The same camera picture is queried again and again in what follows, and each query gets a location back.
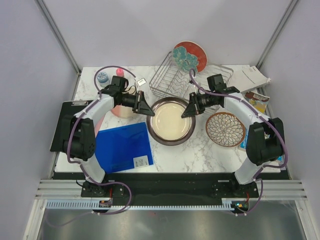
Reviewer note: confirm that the black clipboard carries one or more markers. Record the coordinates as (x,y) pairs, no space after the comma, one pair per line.
(67,108)

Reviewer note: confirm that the yellow cover book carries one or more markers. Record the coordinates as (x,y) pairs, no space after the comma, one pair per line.
(257,100)

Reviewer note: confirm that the blue plastic folder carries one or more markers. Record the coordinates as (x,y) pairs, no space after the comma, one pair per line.
(124,148)

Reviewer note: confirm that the red teal flower plate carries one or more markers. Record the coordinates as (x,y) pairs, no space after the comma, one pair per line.
(189,55)

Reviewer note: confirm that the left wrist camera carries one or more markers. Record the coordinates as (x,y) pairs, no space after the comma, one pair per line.
(140,82)

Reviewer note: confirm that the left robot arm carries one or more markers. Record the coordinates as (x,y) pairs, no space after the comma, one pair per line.
(77,132)

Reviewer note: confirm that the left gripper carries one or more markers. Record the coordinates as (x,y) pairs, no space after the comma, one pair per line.
(140,105)

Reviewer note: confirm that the pink cream branch plate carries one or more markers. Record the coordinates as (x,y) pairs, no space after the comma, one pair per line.
(125,112)

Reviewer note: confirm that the brown rim petal plate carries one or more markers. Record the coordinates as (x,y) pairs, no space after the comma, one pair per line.
(225,129)

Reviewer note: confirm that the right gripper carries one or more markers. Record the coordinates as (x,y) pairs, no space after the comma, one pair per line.
(193,109)

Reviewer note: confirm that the wire dish rack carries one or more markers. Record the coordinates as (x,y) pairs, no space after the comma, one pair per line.
(170,81)

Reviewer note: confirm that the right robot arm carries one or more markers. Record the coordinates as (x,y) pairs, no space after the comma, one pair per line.
(266,139)

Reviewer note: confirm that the blue lid jar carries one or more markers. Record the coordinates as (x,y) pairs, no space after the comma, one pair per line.
(103,79)

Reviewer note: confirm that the pink paper sheet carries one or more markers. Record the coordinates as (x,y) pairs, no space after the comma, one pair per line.
(98,125)

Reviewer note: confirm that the brown rim cream plate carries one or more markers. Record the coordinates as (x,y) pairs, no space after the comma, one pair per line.
(167,127)

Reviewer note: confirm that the blue treehouse book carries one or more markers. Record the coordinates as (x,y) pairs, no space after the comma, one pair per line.
(243,145)

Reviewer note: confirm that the pink spice bottle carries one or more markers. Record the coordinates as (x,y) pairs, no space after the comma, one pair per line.
(120,72)

